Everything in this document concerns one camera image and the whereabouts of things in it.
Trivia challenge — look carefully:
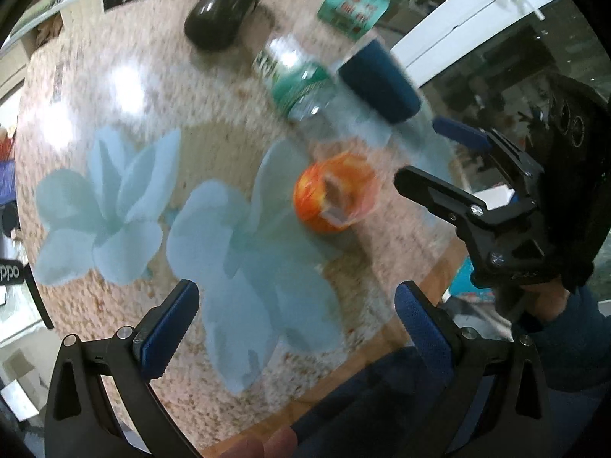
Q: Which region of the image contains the person's right forearm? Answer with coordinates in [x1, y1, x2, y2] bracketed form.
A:
[525, 285, 611, 392]

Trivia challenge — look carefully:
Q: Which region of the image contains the person's right hand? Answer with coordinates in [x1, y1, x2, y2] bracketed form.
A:
[512, 281, 572, 331]

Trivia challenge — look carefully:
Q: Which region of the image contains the person's leg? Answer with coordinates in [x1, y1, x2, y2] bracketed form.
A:
[289, 343, 611, 458]

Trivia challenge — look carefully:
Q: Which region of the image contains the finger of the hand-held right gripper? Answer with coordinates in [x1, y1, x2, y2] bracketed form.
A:
[431, 117, 546, 192]
[394, 165, 551, 283]

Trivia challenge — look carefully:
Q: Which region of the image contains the orange apple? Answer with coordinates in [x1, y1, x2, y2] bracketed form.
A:
[292, 150, 380, 234]

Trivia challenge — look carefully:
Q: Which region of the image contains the clear green label bottle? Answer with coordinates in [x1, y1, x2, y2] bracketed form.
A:
[251, 33, 397, 148]

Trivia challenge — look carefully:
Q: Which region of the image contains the white cabinet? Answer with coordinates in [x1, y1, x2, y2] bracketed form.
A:
[0, 0, 103, 58]

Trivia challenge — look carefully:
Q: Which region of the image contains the teal box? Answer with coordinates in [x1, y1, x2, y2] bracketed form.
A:
[317, 0, 390, 41]

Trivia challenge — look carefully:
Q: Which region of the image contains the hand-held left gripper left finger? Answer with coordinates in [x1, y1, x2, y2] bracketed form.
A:
[44, 279, 201, 458]

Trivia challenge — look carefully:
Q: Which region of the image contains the black glasses case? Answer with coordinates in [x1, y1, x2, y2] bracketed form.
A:
[184, 0, 270, 51]

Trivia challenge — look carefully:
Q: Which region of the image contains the person's left hand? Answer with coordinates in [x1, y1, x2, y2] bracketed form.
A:
[203, 427, 299, 458]

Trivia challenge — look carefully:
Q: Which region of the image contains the teal packet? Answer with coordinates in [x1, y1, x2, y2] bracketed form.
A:
[449, 258, 497, 303]

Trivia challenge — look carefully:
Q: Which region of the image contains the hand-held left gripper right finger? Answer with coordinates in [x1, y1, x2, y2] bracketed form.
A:
[395, 281, 553, 458]

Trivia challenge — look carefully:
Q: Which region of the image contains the dark blue cylinder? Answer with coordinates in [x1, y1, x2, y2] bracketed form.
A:
[336, 38, 423, 125]

